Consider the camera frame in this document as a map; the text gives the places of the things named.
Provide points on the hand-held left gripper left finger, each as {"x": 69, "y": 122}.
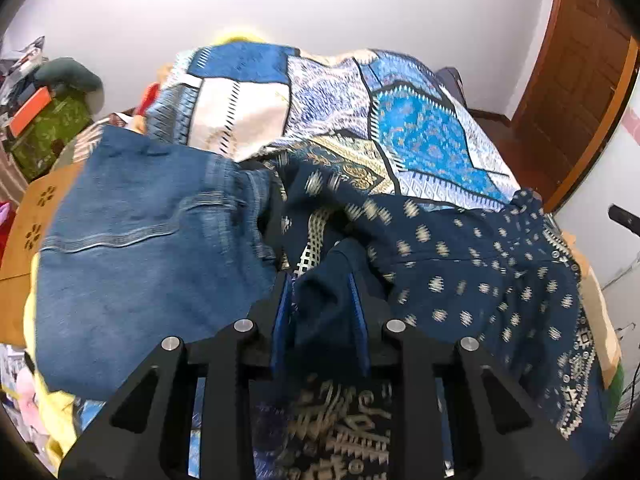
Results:
{"x": 281, "y": 325}

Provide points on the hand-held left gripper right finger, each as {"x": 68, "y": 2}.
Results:
{"x": 359, "y": 330}

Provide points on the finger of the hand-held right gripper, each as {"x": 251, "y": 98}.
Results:
{"x": 625, "y": 219}

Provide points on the navy patterned zip jacket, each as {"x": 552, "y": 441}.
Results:
{"x": 475, "y": 270}

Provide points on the brown wooden room door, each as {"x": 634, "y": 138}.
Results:
{"x": 575, "y": 75}

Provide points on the blue denim jeans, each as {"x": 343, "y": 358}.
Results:
{"x": 140, "y": 260}

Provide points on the grey bag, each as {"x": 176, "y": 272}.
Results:
{"x": 450, "y": 82}

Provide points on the blue patchwork blanket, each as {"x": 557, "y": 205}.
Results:
{"x": 320, "y": 100}

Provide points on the yellow cloth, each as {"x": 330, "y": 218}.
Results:
{"x": 55, "y": 410}

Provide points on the bamboo lap table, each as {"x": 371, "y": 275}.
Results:
{"x": 30, "y": 230}

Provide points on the yellow pillow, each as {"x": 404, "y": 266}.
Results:
{"x": 240, "y": 37}

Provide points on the dark green cushion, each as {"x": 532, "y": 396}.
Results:
{"x": 75, "y": 77}

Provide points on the orange box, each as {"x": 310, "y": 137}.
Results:
{"x": 30, "y": 110}

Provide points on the pile of clutter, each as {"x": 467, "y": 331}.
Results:
{"x": 20, "y": 67}

